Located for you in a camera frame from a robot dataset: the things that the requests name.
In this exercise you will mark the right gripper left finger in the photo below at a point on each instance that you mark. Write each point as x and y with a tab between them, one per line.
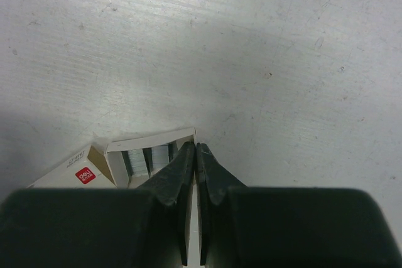
148	226

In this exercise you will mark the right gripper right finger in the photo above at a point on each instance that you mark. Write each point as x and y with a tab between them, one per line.
241	226

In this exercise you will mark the staple box with red label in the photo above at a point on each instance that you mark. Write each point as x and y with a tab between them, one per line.
86	169

